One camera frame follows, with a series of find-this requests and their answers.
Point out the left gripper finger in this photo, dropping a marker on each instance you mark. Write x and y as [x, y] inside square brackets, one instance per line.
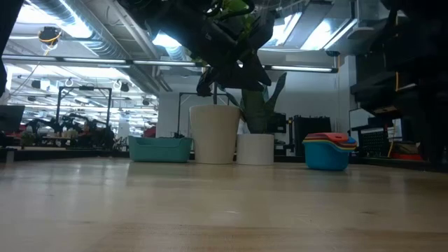
[238, 82]
[260, 73]

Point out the red measuring cup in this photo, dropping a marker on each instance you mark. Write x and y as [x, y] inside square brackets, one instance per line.
[325, 136]

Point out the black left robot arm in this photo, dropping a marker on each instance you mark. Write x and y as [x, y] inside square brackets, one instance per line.
[168, 14]

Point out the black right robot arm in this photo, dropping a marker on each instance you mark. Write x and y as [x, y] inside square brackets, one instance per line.
[420, 105]

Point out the teal plastic basket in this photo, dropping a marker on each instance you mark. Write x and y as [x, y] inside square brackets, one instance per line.
[157, 150]

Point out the snake plant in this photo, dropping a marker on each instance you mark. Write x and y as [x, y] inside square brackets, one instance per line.
[257, 112]

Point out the long ceiling light bar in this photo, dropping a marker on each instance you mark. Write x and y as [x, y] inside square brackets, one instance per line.
[297, 68]

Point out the leafy green potted plant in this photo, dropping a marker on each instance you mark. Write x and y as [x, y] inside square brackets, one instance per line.
[238, 4]

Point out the large white plant pot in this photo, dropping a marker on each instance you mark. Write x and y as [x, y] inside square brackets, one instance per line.
[214, 136]

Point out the small white plant pot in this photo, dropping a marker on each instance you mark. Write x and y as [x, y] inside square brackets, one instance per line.
[255, 148]

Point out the black cabinet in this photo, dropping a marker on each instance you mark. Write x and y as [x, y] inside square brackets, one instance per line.
[311, 134]

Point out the black pegboard rack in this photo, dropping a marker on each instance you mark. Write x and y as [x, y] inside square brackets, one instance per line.
[376, 140]

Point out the red tray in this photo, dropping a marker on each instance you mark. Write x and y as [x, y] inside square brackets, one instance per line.
[406, 157]

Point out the dark monitor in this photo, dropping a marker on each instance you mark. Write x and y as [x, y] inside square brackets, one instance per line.
[10, 119]

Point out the distant black gantry frame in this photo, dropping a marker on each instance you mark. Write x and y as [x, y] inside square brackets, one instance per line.
[84, 88]

